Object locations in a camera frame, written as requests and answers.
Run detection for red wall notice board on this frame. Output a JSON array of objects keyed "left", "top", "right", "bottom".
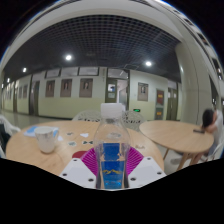
[{"left": 154, "top": 89, "right": 165, "bottom": 121}]

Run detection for black bag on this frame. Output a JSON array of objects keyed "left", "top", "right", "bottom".
[{"left": 0, "top": 131, "right": 8, "bottom": 154}]

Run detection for round wooden side table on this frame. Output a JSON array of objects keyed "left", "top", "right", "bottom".
[{"left": 138, "top": 120, "right": 215, "bottom": 171}]

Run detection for person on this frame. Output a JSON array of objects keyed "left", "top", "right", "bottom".
[{"left": 191, "top": 108, "right": 224, "bottom": 164}]

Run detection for dark green open door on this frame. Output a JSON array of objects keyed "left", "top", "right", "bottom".
[{"left": 104, "top": 77, "right": 129, "bottom": 111}]

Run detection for clear blue-labelled water bottle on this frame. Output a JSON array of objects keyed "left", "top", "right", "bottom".
[{"left": 93, "top": 102, "right": 132, "bottom": 191}]

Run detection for dark double door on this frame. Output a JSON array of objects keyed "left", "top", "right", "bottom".
[{"left": 166, "top": 87, "right": 179, "bottom": 121}]

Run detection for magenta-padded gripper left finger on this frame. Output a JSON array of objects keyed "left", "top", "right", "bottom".
[{"left": 59, "top": 147, "right": 100, "bottom": 190}]

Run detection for white lattice plastic chair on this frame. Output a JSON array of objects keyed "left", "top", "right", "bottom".
[
  {"left": 121, "top": 110, "right": 147, "bottom": 132},
  {"left": 0, "top": 114, "right": 18, "bottom": 159},
  {"left": 72, "top": 109, "right": 103, "bottom": 123}
]

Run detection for framed wall portraits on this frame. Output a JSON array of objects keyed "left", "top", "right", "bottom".
[{"left": 18, "top": 78, "right": 150, "bottom": 103}]

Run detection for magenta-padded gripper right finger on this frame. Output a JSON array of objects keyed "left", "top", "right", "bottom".
[{"left": 126, "top": 146, "right": 167, "bottom": 189}]

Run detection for white cup with handle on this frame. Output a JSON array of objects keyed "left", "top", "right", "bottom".
[{"left": 34, "top": 125, "right": 60, "bottom": 155}]

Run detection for white chair with wooden legs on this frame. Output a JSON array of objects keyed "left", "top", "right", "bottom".
[{"left": 206, "top": 139, "right": 224, "bottom": 161}]

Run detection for round ceiling lights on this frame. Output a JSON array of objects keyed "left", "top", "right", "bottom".
[{"left": 4, "top": 53, "right": 154, "bottom": 84}]

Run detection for dark corridor door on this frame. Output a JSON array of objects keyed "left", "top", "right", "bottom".
[{"left": 28, "top": 80, "right": 41, "bottom": 117}]

